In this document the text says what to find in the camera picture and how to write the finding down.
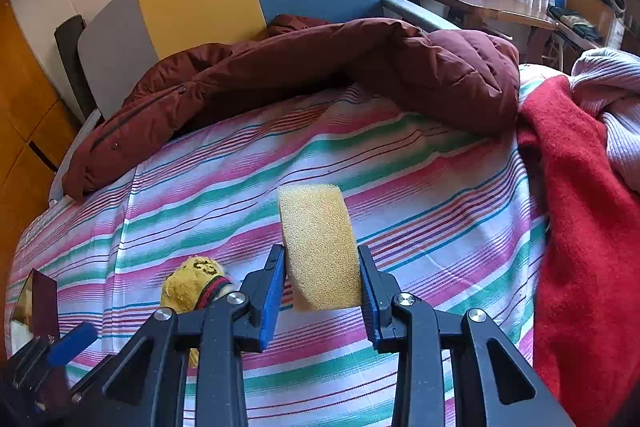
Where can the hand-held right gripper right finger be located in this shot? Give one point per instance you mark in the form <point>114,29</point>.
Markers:
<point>367,302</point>

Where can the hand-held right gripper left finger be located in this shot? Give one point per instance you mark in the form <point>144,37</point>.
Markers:
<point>270,302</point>

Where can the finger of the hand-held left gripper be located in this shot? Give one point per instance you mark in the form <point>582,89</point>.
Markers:
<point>92,379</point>
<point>75,342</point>

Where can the gold metal tray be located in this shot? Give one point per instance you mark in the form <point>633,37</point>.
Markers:
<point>42,302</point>

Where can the yellow fine sponge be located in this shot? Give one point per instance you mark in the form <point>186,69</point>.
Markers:
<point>320,247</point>

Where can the yellow striped sock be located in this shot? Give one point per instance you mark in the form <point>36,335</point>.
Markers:
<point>187,287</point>

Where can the striped bed sheet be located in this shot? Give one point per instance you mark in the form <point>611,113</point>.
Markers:
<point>400,207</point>

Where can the red blanket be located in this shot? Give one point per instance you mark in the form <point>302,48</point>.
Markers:
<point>590,232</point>

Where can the wooden wardrobe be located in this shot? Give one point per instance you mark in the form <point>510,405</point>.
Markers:
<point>25,107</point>

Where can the maroon puffer jacket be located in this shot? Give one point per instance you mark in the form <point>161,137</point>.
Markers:
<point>300,62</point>

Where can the grey yellow blue chair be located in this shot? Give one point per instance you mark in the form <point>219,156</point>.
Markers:
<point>200,2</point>

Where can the wooden desk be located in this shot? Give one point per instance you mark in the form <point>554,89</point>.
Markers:
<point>480,4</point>

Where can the pink ribbed sweater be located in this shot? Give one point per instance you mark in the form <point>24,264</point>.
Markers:
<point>620,107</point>

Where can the dark folded cloth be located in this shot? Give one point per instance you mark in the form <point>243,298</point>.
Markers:
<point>575,22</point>

